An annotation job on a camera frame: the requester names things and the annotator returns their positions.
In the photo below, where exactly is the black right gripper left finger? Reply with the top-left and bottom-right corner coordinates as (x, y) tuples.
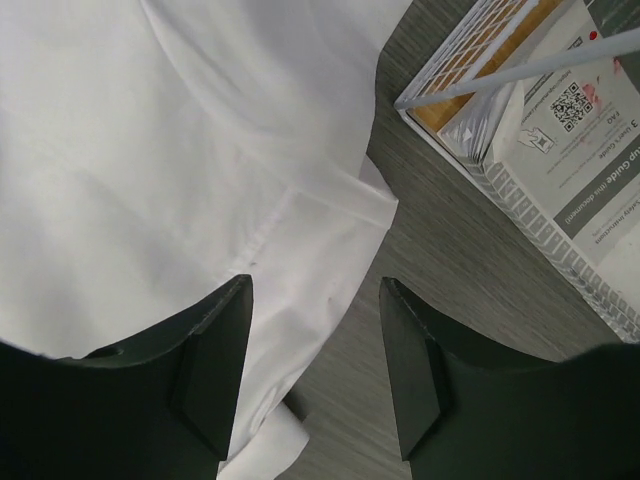
(1, 274), (253, 479)

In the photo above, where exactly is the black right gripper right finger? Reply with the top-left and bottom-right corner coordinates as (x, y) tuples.
(379, 277), (639, 479)

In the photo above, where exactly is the white wire shelf rack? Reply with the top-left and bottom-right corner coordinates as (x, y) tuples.
(393, 0), (640, 346)

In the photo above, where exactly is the white long sleeve shirt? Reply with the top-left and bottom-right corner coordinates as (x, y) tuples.
(1, 1), (408, 479)

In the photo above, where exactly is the grey setup guide booklet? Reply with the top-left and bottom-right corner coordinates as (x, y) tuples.
(437, 0), (640, 344)

